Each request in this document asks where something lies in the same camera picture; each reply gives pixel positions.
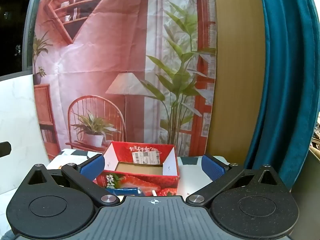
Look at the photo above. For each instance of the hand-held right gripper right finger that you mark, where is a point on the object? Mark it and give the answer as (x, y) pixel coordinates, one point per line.
(212, 167)

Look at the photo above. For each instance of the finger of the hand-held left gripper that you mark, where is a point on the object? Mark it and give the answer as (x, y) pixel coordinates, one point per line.
(5, 149)

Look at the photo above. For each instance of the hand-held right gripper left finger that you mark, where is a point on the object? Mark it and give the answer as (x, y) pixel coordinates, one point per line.
(92, 166)

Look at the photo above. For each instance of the red strawberry print cardboard box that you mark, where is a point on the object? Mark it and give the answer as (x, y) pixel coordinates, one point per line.
(140, 180)

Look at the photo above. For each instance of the printed cartoon table mat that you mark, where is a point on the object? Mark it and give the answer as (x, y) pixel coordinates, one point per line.
(191, 180)

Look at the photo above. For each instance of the white marble board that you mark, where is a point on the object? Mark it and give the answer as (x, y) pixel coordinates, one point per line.
(17, 117)

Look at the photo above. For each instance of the blue object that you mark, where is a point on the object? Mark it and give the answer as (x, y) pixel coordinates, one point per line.
(127, 192)

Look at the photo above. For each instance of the brown wooden panel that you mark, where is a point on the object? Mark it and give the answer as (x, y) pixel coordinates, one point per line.
(237, 80)

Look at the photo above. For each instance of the printed room scene backdrop cloth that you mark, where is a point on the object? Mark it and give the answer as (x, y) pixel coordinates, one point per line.
(100, 67)

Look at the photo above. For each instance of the teal curtain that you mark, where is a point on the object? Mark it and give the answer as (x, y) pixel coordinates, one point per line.
(287, 80)

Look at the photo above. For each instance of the grey window frame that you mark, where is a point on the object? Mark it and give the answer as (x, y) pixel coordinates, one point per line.
(28, 30)

